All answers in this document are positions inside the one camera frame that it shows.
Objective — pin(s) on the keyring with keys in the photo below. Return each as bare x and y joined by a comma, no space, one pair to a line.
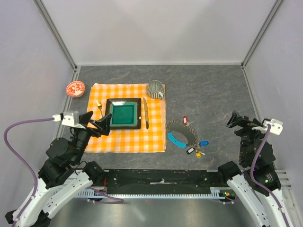
191,136

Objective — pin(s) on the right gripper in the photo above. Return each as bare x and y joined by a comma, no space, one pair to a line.
243,121

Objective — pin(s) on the teal square plate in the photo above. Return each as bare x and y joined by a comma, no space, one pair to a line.
126,113

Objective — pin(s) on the blue carabiner tag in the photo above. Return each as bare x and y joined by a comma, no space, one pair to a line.
176,141

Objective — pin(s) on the red patterned small bowl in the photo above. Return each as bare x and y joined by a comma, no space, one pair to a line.
75,89

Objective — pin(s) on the grey cable duct rail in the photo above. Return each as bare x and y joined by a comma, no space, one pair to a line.
212,194

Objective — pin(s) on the striped grey mug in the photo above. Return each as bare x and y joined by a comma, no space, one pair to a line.
155,90

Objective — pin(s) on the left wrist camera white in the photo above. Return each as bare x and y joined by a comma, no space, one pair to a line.
70,118

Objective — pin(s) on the gold knife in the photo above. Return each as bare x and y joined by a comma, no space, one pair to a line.
146,113

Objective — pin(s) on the orange checkered cloth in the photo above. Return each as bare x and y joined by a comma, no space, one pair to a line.
152,140

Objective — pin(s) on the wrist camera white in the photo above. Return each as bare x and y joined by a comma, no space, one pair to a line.
70,118
276,126

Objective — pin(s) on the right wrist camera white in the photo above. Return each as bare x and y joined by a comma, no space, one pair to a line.
276,126

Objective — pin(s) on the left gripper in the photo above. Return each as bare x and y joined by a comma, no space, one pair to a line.
104,124

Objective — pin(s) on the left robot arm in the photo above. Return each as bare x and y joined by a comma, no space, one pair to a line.
50,191

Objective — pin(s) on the gold fork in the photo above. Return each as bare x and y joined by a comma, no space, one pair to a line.
99,105

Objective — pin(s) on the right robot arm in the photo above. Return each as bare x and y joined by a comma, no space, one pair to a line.
254,179

